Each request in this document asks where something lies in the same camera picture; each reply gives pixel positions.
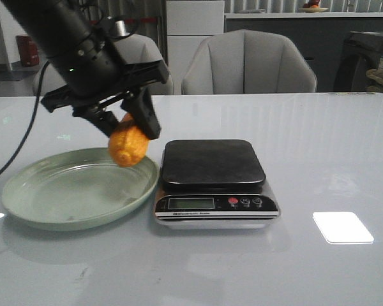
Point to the white cabinet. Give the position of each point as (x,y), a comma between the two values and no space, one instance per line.
(189,23)

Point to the fruit bowl on counter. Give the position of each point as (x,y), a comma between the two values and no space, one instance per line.
(313,6)

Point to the black silver kitchen scale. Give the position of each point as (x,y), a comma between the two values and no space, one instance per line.
(213,184)

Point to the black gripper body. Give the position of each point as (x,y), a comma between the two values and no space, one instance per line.
(93,69)

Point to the orange corn cob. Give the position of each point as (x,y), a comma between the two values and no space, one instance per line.
(127,143)

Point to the light green plate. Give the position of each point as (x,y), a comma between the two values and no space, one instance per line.
(78,190)

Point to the beige cushion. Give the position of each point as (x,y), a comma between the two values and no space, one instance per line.
(375,80)

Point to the dark appliance at right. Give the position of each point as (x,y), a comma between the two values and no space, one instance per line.
(361,52)

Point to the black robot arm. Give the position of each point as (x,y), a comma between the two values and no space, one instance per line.
(42,17)

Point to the red trash bin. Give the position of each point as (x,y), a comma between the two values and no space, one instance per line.
(28,51)

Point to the grey upholstered chair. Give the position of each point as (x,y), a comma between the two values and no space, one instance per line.
(248,62)
(135,49)

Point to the dark grey counter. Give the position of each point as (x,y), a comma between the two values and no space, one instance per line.
(318,36)

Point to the left grey upholstered chair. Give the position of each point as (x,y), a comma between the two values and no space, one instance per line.
(135,49)

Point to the right grey upholstered chair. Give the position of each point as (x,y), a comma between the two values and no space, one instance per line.
(248,62)

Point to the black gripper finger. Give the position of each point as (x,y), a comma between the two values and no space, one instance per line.
(102,119)
(138,103)

